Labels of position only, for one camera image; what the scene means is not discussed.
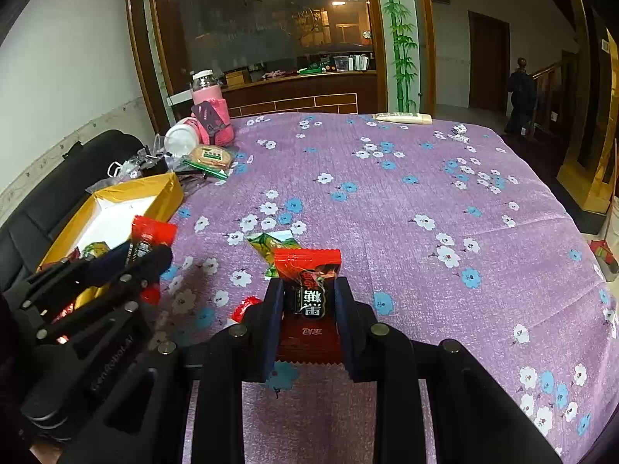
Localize yellow green snack packet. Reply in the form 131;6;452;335
80;242;112;262

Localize gold framed wooden screen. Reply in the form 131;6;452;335
556;0;619;225

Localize red candy packet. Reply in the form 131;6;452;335
231;296;264;324

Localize wooden door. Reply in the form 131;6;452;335
468;10;511;112

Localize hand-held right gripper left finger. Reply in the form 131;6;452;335
62;278;287;464

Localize wooden stair railing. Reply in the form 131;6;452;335
532;51;581;141

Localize white tube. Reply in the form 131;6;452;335
372;112;433;125

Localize black sofa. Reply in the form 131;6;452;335
0;130;146;291

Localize dark jacket on newel post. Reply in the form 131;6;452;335
505;57;539;136

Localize white round lid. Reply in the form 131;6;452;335
164;123;200;156

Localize small red snack packet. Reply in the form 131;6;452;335
51;247;82;268

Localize pink sleeved bottle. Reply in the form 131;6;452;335
190;70;234;147

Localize yellow cardboard box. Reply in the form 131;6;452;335
38;172;185;310

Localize red packet with black label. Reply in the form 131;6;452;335
272;247;345;364

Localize clear plastic containers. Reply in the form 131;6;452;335
333;54;373;72

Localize bamboo painted pillar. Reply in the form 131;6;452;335
363;0;436;117

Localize green biscuit packet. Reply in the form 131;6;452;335
185;146;234;177

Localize black binder clips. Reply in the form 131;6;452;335
128;152;168;179

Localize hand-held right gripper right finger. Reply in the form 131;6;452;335
333;275;563;464

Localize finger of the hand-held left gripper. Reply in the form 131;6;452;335
22;242;132;312
36;246;174;344

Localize black hang tag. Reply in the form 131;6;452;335
200;101;230;136

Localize purple floral tablecloth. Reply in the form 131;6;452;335
145;112;619;464

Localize red striped snack packet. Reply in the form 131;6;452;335
127;216;178;306

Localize wooden counter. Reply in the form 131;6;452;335
220;70;380;119

